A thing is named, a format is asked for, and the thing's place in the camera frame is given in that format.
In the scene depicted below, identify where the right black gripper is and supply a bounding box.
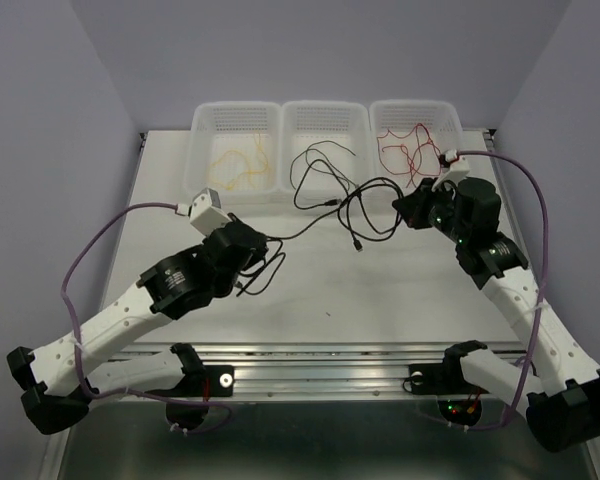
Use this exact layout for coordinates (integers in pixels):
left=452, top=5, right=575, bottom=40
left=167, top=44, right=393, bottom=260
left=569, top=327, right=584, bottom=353
left=394, top=175, right=471, bottom=244

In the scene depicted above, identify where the yellow orange wire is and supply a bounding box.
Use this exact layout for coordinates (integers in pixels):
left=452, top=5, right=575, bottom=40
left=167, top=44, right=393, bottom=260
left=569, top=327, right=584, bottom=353
left=207, top=130, right=274, bottom=190

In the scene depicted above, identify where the thin black wire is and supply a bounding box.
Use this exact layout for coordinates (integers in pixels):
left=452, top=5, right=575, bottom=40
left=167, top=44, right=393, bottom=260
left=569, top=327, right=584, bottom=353
left=290, top=140, right=359, bottom=196

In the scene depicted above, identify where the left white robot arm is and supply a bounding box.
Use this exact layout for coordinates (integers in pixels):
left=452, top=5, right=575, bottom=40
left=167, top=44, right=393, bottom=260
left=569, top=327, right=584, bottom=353
left=7, top=217, right=268, bottom=435

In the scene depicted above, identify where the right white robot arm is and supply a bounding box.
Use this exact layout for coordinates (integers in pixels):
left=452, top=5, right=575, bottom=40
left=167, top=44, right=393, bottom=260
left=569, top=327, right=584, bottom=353
left=392, top=178, right=600, bottom=452

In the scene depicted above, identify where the right white plastic basket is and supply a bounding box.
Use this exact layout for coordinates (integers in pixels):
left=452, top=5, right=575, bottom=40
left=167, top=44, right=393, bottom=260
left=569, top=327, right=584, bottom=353
left=369, top=100, right=463, bottom=195

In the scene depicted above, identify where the white plastic basket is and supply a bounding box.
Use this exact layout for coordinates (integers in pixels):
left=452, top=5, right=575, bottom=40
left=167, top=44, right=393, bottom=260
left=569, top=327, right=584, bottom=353
left=369, top=100, right=463, bottom=195
left=278, top=100, right=374, bottom=208
left=182, top=101, right=281, bottom=205

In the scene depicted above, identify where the middle white plastic basket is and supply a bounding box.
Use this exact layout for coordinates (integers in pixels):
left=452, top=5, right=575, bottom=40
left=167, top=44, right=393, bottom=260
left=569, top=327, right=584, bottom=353
left=278, top=100, right=374, bottom=208

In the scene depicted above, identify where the left white plastic basket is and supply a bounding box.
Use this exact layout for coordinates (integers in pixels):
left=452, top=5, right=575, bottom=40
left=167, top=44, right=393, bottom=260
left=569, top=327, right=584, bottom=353
left=182, top=101, right=281, bottom=205

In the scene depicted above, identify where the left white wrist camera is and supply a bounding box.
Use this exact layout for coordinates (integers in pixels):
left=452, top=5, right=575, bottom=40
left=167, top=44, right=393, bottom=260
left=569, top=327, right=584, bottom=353
left=175, top=188, right=231, bottom=237

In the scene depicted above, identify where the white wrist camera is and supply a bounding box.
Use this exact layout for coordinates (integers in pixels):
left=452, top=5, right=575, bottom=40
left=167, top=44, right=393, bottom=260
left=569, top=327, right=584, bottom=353
left=175, top=188, right=231, bottom=237
left=432, top=149, right=470, bottom=191

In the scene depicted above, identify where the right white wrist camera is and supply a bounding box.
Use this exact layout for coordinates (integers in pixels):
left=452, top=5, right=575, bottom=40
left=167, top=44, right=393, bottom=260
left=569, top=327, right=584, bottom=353
left=432, top=149, right=470, bottom=191

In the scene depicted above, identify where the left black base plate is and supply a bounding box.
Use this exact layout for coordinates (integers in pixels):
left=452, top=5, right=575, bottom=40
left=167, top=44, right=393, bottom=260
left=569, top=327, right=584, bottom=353
left=149, top=365, right=235, bottom=399

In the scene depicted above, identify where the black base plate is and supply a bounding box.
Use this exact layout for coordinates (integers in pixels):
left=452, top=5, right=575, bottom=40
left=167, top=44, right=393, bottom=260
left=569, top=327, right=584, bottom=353
left=403, top=363, right=463, bottom=395
left=149, top=365, right=235, bottom=399

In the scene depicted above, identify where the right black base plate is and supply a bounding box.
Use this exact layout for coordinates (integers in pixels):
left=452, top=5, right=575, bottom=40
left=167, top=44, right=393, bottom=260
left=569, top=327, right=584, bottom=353
left=403, top=363, right=463, bottom=395

